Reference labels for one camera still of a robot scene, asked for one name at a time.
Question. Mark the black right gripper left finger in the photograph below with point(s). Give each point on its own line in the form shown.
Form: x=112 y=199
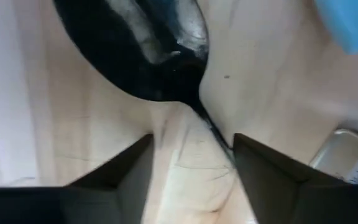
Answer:
x=73 y=205

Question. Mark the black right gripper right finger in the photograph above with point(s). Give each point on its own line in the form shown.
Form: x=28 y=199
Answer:
x=306 y=205

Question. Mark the large black spoon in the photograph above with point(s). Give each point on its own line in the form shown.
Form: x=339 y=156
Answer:
x=120 y=46

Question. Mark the green rectangular spice tin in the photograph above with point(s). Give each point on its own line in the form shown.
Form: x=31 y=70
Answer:
x=337 y=155

